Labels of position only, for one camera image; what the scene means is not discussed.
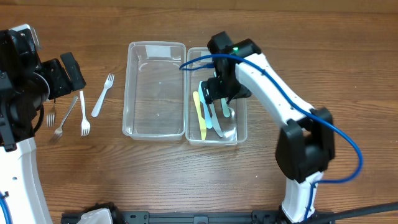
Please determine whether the pale blue plastic knife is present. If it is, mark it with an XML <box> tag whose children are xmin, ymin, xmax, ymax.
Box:
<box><xmin>221</xmin><ymin>98</ymin><xmax>231</xmax><ymax>118</ymax></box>

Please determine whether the light blue plastic knife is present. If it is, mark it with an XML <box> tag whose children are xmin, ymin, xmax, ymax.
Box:
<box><xmin>198</xmin><ymin>81</ymin><xmax>213</xmax><ymax>129</ymax></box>

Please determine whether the cream plastic knife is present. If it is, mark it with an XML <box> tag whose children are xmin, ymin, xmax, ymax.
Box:
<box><xmin>192</xmin><ymin>91</ymin><xmax>207</xmax><ymax>140</ymax></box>

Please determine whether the white plastic knife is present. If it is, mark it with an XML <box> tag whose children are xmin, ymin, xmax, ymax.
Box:
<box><xmin>209</xmin><ymin>104</ymin><xmax>224</xmax><ymax>138</ymax></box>

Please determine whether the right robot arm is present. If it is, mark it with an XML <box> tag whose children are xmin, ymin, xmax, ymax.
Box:
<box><xmin>201</xmin><ymin>32</ymin><xmax>335</xmax><ymax>223</ymax></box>

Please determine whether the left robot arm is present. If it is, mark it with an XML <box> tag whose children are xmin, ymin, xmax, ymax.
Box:
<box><xmin>1</xmin><ymin>24</ymin><xmax>86</xmax><ymax>223</ymax></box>

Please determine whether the right clear plastic container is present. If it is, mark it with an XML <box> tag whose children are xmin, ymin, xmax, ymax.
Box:
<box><xmin>184</xmin><ymin>58</ymin><xmax>248</xmax><ymax>145</ymax></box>

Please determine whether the clear plastic container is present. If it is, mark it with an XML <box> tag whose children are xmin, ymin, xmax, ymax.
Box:
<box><xmin>184</xmin><ymin>58</ymin><xmax>248</xmax><ymax>145</ymax></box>
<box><xmin>122</xmin><ymin>41</ymin><xmax>187</xmax><ymax>141</ymax></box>

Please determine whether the left clear plastic container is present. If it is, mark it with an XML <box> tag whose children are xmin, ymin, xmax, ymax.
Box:
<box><xmin>122</xmin><ymin>41</ymin><xmax>187</xmax><ymax>141</ymax></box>

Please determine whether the thick white plastic fork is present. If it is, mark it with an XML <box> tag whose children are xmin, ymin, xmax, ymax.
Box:
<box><xmin>91</xmin><ymin>73</ymin><xmax>114</xmax><ymax>118</ymax></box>

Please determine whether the silver metal fork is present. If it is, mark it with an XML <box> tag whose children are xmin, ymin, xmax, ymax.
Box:
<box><xmin>50</xmin><ymin>96</ymin><xmax>78</xmax><ymax>144</ymax></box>

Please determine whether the thin white plastic fork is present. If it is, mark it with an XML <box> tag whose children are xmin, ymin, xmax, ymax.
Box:
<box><xmin>80</xmin><ymin>90</ymin><xmax>91</xmax><ymax>136</ymax></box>

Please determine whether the black handled metal fork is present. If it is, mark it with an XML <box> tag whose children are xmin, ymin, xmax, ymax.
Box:
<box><xmin>46</xmin><ymin>99</ymin><xmax>56</xmax><ymax>127</ymax></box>

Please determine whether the right blue cable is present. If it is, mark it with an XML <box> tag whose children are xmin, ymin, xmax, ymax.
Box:
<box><xmin>178</xmin><ymin>54</ymin><xmax>364</xmax><ymax>222</ymax></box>

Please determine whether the blue cable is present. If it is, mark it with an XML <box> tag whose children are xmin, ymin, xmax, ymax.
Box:
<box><xmin>0</xmin><ymin>192</ymin><xmax>12</xmax><ymax>224</ymax></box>
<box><xmin>178</xmin><ymin>54</ymin><xmax>364</xmax><ymax>222</ymax></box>

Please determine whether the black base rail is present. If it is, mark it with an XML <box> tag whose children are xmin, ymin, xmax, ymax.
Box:
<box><xmin>60</xmin><ymin>202</ymin><xmax>290</xmax><ymax>224</ymax></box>

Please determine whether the left blue cable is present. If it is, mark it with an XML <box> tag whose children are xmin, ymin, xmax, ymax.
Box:
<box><xmin>0</xmin><ymin>192</ymin><xmax>12</xmax><ymax>224</ymax></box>

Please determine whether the black cable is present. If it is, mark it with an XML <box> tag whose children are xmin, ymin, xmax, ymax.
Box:
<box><xmin>310</xmin><ymin>202</ymin><xmax>398</xmax><ymax>224</ymax></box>

